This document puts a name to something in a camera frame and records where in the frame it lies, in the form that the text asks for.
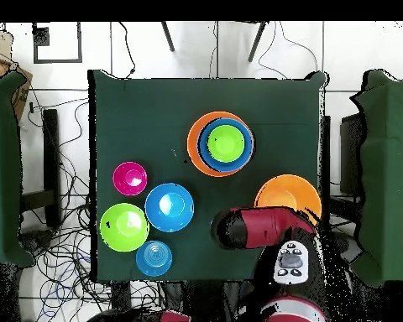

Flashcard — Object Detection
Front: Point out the blue plastic bowl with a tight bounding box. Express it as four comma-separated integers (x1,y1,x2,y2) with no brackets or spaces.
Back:
144,183,195,233
196,117,254,174

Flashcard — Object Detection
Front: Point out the large orange plastic bowl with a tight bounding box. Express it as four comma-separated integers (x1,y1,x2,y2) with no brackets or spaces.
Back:
186,111,254,178
254,174,322,226

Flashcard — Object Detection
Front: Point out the small green plastic bowl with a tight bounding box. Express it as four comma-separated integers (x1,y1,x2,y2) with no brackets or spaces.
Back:
207,124,246,164

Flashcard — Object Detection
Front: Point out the small pink plastic bowl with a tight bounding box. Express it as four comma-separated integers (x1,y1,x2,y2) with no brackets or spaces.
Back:
113,161,149,196

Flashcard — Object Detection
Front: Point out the dark green table cloth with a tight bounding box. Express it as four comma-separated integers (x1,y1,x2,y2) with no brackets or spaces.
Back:
87,69,330,283

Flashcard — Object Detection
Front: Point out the small translucent blue bowl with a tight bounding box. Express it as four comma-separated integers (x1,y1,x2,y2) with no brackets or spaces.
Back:
135,240,173,278

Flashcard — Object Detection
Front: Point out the large green plastic bowl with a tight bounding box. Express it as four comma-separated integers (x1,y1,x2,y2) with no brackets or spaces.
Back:
99,202,150,252

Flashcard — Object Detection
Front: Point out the black power strip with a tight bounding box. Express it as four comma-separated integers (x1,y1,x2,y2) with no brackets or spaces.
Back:
111,282,133,311

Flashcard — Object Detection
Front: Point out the black tripod leg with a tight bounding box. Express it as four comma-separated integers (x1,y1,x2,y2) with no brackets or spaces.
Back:
247,21,269,64
160,21,176,54

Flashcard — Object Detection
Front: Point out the black floor stand bar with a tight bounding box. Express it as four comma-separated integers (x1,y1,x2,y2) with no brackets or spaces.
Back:
19,108,62,229

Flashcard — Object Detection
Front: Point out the black box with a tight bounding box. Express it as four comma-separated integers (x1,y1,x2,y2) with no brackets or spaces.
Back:
338,112,368,196

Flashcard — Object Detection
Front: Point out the black stand base with knob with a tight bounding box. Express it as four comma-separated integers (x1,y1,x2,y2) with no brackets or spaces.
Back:
18,230,55,257

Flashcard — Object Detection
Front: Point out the green cloth covered table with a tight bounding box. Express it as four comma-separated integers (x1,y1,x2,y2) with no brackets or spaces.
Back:
350,69,403,286
0,71,34,269

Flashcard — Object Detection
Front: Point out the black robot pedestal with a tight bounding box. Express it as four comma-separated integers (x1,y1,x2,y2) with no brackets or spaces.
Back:
162,281,243,322

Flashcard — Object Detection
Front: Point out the thin black floor cable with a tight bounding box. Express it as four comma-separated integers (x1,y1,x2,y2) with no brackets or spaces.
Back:
118,21,138,77

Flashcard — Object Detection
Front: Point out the black square frame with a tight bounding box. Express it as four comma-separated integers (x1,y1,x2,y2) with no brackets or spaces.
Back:
32,21,83,65

